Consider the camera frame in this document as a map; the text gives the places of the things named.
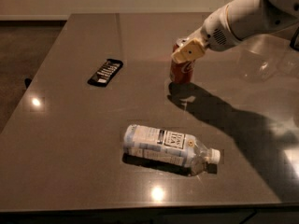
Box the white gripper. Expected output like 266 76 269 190
171 5 241 63

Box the red coke can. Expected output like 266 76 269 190
169 36 196 84

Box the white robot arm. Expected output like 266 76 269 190
172 0 299 63

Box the blue plastic bottle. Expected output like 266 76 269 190
123 124 221 175

